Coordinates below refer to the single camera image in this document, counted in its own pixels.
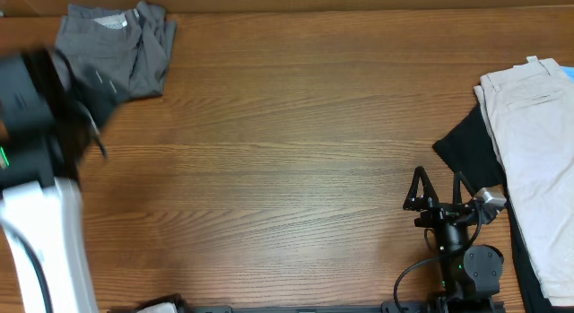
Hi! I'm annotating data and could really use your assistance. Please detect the grey shorts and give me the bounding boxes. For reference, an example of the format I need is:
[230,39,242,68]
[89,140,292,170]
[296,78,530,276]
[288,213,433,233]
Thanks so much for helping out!
[56,1,178,100]

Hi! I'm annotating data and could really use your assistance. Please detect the light beige folded shorts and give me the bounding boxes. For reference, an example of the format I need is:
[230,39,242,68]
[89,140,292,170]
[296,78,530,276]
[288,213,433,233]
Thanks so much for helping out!
[474,56,573,307]

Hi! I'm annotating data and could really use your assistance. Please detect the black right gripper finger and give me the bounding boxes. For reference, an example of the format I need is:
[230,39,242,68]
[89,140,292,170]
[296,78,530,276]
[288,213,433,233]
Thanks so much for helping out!
[452,171,476,204]
[403,166,439,211]

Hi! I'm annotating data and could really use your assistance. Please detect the black folded garment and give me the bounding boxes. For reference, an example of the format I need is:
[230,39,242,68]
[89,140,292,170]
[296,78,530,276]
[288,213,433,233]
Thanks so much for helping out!
[432,105,553,313]

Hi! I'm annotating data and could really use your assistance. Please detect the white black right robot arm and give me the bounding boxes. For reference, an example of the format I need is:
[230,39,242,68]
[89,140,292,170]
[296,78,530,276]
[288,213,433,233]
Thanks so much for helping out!
[393,166,508,312]

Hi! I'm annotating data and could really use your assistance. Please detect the light blue cloth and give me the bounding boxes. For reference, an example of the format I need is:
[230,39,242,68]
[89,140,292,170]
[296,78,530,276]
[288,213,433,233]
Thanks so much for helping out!
[561,66,574,81]

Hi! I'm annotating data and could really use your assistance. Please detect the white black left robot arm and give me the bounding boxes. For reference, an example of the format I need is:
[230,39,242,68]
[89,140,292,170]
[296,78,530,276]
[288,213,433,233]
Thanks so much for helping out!
[1,48,128,312]

